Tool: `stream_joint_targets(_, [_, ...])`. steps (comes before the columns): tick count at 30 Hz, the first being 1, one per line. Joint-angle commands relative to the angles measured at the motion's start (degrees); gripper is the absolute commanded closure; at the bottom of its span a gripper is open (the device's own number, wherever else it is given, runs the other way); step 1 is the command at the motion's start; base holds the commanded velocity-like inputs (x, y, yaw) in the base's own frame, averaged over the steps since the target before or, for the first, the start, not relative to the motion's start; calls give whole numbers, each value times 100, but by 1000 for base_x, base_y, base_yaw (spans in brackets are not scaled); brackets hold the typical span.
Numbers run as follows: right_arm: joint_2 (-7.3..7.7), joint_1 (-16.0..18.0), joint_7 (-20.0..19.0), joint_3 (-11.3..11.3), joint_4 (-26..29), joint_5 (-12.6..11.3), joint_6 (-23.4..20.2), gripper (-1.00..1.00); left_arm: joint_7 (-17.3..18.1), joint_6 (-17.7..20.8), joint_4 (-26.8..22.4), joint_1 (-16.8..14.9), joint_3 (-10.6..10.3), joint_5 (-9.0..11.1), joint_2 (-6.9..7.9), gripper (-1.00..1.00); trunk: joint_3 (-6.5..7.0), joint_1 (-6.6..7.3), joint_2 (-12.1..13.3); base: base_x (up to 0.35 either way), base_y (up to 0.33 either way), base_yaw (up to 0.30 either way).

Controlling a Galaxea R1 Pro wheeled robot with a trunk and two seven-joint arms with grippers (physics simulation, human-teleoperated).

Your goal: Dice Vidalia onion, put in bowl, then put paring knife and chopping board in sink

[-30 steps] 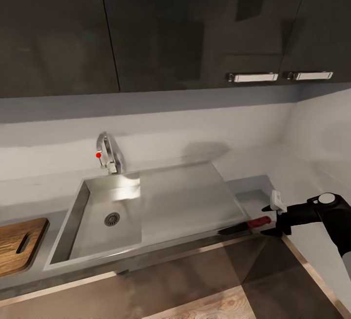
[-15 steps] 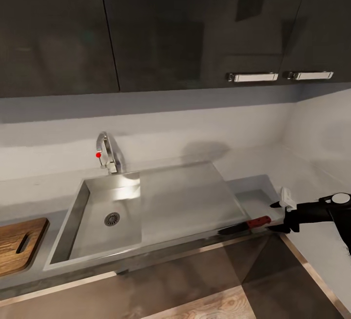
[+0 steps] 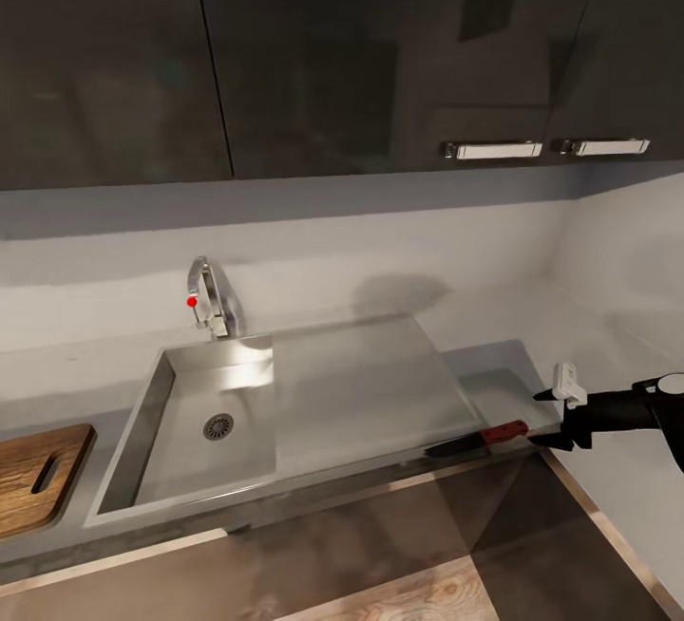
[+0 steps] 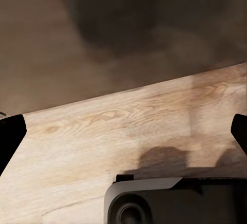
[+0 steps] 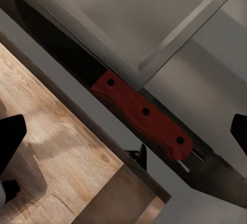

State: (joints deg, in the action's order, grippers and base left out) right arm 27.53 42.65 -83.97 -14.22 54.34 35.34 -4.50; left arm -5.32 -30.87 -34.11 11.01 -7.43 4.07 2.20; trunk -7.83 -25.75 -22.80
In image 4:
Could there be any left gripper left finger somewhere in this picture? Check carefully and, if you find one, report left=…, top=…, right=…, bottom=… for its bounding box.
left=0, top=115, right=27, bottom=175

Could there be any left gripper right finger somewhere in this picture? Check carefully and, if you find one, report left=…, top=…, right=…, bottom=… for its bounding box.
left=231, top=114, right=247, bottom=154

